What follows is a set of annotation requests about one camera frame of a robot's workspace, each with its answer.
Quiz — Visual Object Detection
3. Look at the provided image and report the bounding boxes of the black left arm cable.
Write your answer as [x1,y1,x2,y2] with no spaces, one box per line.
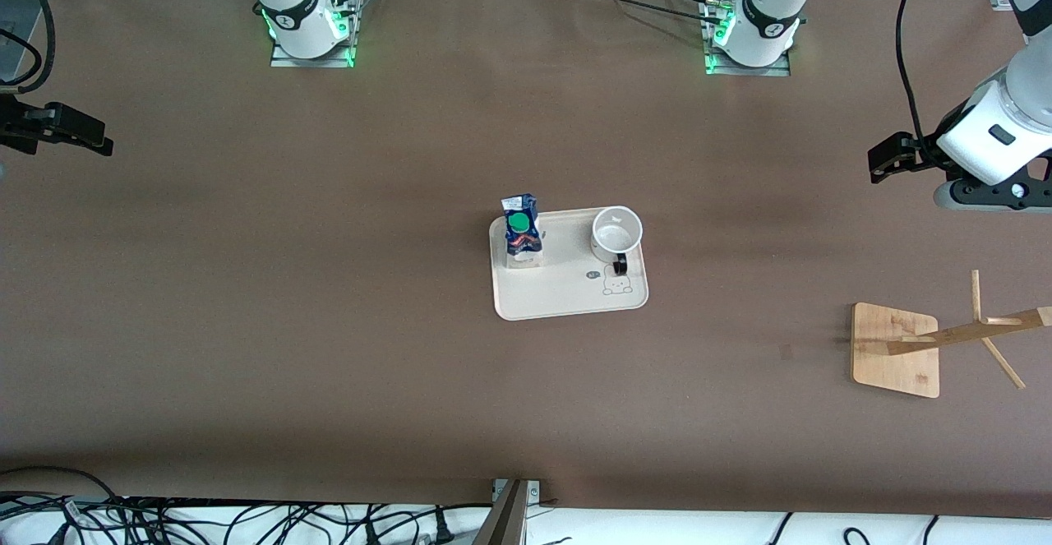
[895,0,948,161]

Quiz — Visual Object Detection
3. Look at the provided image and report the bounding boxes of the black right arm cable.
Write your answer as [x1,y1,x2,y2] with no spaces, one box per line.
[0,0,56,94]

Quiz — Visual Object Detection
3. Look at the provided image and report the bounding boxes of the silver corner bracket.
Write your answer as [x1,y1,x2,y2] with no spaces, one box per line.
[491,479,543,503]

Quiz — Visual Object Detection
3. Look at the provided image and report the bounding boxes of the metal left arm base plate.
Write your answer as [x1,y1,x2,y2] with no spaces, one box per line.
[704,0,791,77]

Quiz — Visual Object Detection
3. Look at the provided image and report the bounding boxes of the white mug black handle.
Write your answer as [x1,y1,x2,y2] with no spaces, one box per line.
[590,206,644,275]

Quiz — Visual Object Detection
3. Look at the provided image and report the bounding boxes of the grey metal strut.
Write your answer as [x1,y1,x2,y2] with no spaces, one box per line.
[473,479,531,545]

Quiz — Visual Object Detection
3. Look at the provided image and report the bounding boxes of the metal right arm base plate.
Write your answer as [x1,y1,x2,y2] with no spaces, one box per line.
[270,0,358,68]

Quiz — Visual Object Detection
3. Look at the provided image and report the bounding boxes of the wooden cup rack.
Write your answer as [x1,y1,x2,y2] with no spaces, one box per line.
[851,270,1052,400]

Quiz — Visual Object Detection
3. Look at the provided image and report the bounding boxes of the blue white milk carton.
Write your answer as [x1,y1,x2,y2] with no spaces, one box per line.
[501,193,546,270]

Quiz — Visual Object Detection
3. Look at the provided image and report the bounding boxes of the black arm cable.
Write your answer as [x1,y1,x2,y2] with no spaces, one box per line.
[895,0,948,161]
[0,0,56,94]

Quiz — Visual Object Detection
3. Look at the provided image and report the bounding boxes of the beige rabbit print tray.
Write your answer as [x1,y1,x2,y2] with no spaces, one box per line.
[489,206,649,321]

